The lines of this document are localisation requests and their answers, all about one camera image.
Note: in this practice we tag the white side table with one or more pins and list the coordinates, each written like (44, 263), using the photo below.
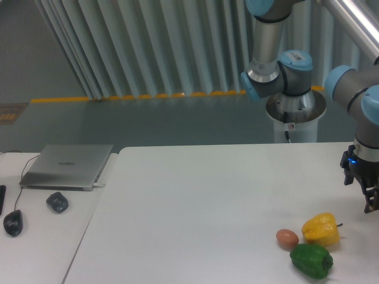
(46, 247)

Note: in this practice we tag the black computer mouse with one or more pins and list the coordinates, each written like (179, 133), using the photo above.
(13, 223)

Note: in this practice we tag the silver aluminium frame bar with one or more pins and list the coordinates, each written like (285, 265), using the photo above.
(359, 22)

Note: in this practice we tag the green bell pepper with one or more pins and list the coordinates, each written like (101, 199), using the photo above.
(312, 260)

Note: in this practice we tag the white folding curtain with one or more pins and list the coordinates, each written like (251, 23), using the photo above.
(154, 48)

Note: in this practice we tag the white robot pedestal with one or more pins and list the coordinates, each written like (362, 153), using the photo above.
(295, 118)

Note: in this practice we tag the black device at edge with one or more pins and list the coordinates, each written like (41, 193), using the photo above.
(3, 190)

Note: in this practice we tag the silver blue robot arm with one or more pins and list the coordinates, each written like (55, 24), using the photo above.
(285, 77)

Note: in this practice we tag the silver closed laptop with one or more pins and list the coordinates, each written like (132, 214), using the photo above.
(75, 167)

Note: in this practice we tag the small black plastic object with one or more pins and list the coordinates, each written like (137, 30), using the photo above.
(58, 202)

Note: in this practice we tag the brown egg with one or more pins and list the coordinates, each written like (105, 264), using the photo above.
(287, 238)

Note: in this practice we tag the yellow bell pepper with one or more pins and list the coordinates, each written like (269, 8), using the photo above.
(322, 230)

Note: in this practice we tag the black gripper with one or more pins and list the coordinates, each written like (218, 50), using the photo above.
(365, 172)

